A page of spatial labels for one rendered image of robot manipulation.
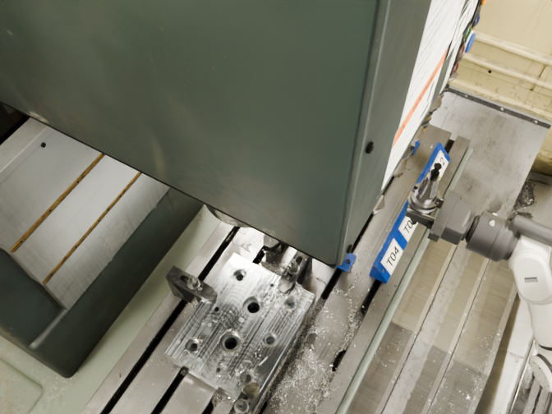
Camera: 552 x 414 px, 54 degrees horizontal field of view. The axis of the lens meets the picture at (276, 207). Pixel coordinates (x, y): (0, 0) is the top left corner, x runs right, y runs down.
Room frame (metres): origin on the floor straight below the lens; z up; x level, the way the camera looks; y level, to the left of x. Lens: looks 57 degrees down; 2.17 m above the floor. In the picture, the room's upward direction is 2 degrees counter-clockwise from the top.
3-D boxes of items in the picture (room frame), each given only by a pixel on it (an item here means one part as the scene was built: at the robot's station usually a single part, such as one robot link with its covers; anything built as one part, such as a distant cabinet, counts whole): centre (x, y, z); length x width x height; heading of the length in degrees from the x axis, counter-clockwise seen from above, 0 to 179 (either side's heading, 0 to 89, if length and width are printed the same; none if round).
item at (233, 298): (0.45, 0.09, 0.97); 0.29 x 0.23 x 0.05; 148
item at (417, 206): (0.62, -0.31, 1.22); 0.06 x 0.06 x 0.03
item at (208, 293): (0.54, 0.20, 0.97); 0.13 x 0.03 x 0.15; 58
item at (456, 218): (0.57, -0.40, 1.19); 0.13 x 0.12 x 0.10; 148
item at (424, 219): (0.59, -0.30, 1.19); 0.06 x 0.02 x 0.03; 58
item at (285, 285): (0.57, -0.04, 0.97); 0.13 x 0.03 x 0.15; 148
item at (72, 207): (0.72, 0.42, 1.16); 0.48 x 0.05 x 0.51; 148
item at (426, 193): (0.62, -0.31, 1.26); 0.04 x 0.04 x 0.07
